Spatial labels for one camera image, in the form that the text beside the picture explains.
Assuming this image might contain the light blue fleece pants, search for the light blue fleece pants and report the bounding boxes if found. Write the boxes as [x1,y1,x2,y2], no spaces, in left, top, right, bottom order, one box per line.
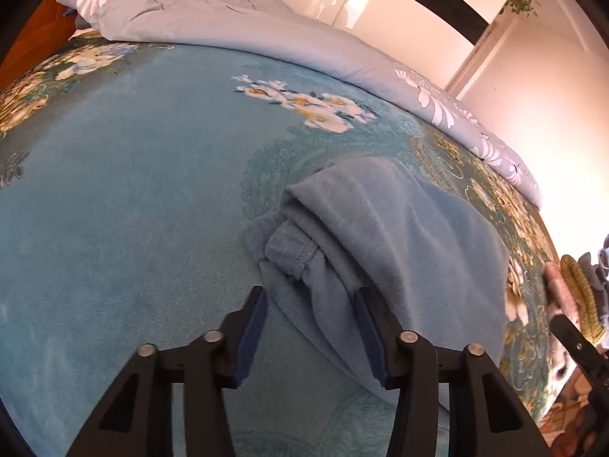
[242,157,509,404]

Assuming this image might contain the person's hand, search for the person's hand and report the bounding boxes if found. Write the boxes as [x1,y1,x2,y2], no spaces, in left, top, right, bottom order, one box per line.
[543,262,581,329]

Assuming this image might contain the teal floral bed blanket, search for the teal floral bed blanket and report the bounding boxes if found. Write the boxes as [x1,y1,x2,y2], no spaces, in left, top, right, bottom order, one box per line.
[1,38,560,456]

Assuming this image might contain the green hanging plant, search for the green hanging plant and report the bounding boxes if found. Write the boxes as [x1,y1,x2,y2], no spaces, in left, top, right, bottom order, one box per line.
[500,0,538,17]

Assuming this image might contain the orange wooden headboard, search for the orange wooden headboard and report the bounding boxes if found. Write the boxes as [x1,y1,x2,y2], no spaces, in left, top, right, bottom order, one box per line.
[1,0,77,90]

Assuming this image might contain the light blue daisy quilt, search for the light blue daisy quilt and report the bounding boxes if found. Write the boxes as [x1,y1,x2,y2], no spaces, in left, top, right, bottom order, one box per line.
[57,0,541,205]

